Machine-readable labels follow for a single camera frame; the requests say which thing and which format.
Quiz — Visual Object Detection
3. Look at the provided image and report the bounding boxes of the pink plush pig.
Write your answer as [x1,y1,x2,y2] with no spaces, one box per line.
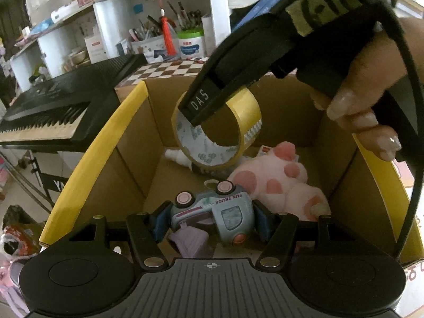
[228,142,331,221]

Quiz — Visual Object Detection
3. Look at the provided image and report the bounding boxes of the small toy truck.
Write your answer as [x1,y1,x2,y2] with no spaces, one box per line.
[168,180,254,258]

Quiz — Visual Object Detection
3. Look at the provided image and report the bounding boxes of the navy spray bottle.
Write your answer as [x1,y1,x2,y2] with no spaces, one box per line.
[165,149,201,174]

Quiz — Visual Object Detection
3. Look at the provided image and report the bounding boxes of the yellow tape roll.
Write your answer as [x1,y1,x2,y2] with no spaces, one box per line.
[172,88,262,169]

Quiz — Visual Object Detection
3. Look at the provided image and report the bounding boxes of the person right hand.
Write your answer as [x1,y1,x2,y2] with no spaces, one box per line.
[309,31,407,162]

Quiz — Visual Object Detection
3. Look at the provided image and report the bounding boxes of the yellow cardboard box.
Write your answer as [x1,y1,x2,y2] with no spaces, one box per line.
[39,76,409,252]

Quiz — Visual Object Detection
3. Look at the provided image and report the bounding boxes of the white green lid jar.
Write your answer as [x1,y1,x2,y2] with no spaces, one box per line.
[178,27,206,60]

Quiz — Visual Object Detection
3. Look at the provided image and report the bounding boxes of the wooden chessboard box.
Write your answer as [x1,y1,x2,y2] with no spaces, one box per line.
[116,57,208,88]

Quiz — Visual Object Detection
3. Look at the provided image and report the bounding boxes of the black electronic keyboard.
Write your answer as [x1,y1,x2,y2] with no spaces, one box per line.
[1,55,147,152]

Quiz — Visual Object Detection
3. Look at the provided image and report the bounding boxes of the red tassel ornament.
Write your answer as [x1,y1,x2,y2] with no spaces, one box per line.
[160,8,177,56]

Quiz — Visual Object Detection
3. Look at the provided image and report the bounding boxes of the pink checkered tablecloth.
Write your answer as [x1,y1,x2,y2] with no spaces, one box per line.
[392,160,423,317]

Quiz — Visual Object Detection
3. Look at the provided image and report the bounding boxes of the white bookshelf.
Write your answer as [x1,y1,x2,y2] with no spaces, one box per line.
[9,0,244,90]

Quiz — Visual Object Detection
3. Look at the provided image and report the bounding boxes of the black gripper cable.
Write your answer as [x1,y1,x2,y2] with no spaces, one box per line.
[374,0,424,261]

